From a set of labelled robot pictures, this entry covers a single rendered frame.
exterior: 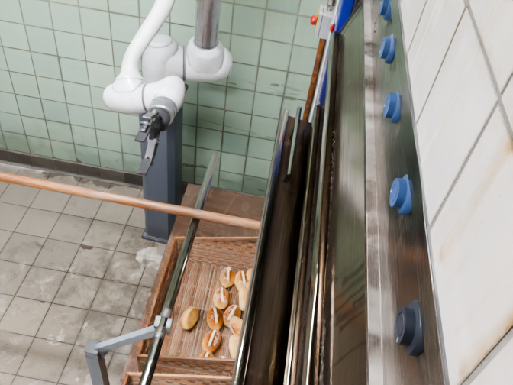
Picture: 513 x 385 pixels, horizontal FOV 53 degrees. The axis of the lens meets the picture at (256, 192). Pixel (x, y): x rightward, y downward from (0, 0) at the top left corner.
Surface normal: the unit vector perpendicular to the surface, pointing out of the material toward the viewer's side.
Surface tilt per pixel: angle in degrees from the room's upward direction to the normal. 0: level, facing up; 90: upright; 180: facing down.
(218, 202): 0
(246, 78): 90
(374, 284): 0
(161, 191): 90
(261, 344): 9
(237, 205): 0
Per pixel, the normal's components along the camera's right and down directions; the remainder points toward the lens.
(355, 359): -0.89, -0.41
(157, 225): -0.21, 0.68
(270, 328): 0.27, -0.66
